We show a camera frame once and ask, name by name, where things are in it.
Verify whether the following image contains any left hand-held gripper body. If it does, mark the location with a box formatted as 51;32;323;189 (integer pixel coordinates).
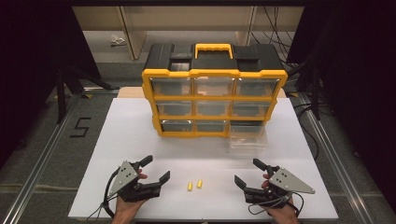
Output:
107;160;163;203

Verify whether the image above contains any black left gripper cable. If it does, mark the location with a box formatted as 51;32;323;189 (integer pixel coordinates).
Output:
86;169;121;220

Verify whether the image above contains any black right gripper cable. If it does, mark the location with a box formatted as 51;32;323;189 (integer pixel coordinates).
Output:
247;191;304;217

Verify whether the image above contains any black tripod stand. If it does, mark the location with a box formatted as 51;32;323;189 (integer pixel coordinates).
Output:
55;61;120;124
287;57;322;121

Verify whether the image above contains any set of closed clear bins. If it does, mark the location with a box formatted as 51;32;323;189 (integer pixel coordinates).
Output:
149;77;280;133

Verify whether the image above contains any wooden board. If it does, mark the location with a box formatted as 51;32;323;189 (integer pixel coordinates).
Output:
117;86;288;99

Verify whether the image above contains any yellow black organizer cabinet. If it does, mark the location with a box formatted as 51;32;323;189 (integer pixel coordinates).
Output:
141;42;289;139

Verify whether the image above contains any pulled-out clear plastic drawer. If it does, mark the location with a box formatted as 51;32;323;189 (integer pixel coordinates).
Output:
229;120;270;150

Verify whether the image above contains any aluminium floor rail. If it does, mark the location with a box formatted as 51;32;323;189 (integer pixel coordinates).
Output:
297;92;379;224
2;92;86;224

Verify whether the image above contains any beige wooden shelf unit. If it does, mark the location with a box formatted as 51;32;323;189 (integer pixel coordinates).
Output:
72;6;304;61

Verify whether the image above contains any person's left hand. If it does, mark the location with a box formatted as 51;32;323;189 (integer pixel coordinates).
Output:
110;169;149;224

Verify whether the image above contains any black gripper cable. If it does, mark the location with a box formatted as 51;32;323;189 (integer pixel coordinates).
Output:
247;191;304;217
86;169;121;220

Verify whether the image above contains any person's right hand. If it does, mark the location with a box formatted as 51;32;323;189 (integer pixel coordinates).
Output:
262;173;301;224

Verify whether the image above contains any bundle of hanging black cables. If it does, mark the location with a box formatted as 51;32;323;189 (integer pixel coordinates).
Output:
251;6;297;64

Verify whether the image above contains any white crumpled cloth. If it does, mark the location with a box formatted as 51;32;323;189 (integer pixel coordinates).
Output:
109;34;127;48

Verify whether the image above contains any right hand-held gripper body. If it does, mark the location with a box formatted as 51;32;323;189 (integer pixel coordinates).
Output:
244;167;317;209

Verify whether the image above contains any dark curtain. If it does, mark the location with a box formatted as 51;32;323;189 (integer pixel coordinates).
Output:
0;0;102;171
286;0;396;214

